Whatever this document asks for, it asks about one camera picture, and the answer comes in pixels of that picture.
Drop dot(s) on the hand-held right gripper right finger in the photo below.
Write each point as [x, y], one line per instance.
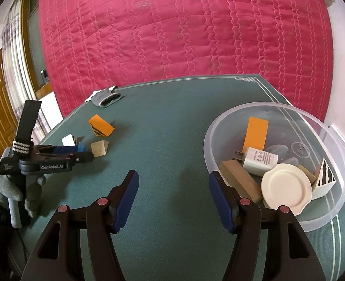
[220, 202]

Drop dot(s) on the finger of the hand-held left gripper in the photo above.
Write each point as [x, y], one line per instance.
[84, 157]
[48, 150]

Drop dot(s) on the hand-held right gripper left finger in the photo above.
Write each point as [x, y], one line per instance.
[125, 199]

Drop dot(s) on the blue wooden block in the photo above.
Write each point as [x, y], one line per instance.
[83, 148]

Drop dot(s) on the light natural wooden block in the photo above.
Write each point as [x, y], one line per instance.
[99, 147]

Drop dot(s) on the whitewashed wooden block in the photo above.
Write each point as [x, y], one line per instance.
[68, 140]

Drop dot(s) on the brown wooden block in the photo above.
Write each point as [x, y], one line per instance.
[240, 181]

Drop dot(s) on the orange block with black stripes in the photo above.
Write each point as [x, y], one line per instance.
[100, 124]

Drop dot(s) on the white plug charger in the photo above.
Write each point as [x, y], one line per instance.
[259, 161]

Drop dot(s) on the small cream plate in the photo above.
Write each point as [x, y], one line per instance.
[286, 188]

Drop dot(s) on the clear plastic bowl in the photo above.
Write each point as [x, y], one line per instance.
[228, 128]

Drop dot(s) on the plain orange block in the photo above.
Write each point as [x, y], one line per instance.
[256, 134]

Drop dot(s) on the white block with black stripes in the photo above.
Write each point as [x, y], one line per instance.
[324, 180]

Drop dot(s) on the person's left hand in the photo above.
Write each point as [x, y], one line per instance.
[2, 187]

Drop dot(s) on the grey knitted glove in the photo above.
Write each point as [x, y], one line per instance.
[105, 98]

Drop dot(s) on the small dark object on sill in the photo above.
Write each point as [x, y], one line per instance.
[44, 76]

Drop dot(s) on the white paper scrap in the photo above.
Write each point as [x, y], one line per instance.
[113, 87]

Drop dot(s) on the striped window curtain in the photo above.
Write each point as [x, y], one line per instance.
[12, 52]

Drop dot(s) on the red quilted blanket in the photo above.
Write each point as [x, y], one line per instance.
[175, 29]

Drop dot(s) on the wooden window frame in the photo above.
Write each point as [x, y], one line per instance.
[29, 49]

